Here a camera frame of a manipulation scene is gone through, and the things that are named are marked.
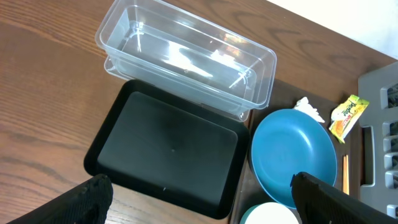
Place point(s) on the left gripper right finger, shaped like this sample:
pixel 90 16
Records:
pixel 318 202

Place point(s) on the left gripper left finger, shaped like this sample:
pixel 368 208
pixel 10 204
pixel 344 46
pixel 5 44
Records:
pixel 87 203

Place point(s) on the dark blue plate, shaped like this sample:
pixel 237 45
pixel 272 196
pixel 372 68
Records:
pixel 285 143

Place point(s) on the grey dishwasher rack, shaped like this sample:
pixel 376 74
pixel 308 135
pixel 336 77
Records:
pixel 380 140

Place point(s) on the white bowl light blue rim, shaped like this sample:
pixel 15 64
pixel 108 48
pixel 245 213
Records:
pixel 269 213

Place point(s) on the left wooden chopstick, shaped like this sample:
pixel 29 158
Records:
pixel 344 175

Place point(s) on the wooden chopstick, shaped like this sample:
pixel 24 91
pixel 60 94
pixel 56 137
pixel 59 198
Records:
pixel 347 174
pixel 344 175

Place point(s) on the right wooden chopstick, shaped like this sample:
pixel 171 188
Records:
pixel 347 174

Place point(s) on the brown serving tray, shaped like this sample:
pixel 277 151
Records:
pixel 250 192

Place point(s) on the black rectangular tray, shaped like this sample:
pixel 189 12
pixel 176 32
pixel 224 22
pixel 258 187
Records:
pixel 163 146

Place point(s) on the green orange snack wrapper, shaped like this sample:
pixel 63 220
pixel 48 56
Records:
pixel 345 116

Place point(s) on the crumpled white tissue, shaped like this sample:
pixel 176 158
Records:
pixel 304 106

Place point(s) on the clear plastic bin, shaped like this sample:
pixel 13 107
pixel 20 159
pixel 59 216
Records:
pixel 187 56

